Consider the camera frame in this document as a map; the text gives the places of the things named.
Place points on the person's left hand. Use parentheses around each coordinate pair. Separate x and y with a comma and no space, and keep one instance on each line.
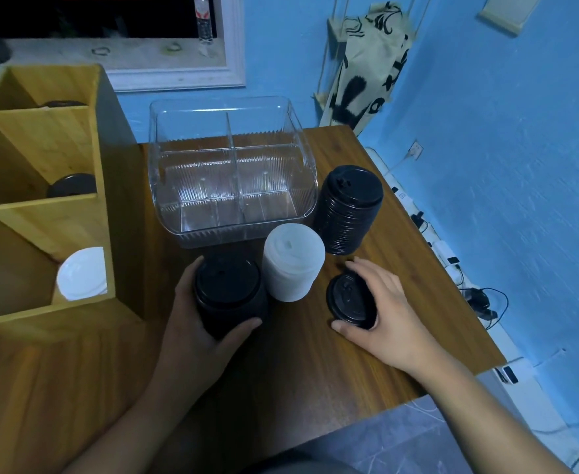
(190,360)

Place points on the person's right hand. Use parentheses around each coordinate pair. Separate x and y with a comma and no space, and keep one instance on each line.
(403,335)

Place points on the large black cup lid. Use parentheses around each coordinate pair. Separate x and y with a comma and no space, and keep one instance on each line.
(348,298)

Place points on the white domed cup lid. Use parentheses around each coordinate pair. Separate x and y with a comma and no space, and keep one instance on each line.
(293,261)

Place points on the white lids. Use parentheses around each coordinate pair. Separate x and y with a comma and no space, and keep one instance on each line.
(82,273)

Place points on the short stack of black lids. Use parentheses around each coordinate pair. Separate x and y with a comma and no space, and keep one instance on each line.
(348,207)

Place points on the wooden three-compartment organizer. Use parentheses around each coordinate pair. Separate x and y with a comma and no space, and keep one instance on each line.
(116,217)

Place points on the grey shirt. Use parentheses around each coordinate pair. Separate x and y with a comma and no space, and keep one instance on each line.
(314,468)

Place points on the clear plastic container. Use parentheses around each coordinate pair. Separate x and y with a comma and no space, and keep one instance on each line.
(306,182)

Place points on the cream tote bag black print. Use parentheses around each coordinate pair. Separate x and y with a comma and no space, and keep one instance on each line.
(368,69)

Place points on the clear plastic water bottle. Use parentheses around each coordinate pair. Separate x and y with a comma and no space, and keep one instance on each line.
(204,19)

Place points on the white wall socket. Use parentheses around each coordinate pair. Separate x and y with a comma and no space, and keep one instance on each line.
(415,150)

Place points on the white window frame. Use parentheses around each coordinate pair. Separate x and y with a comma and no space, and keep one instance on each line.
(180,78)

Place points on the cream wall plate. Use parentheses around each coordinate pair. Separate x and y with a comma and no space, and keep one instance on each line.
(509,12)

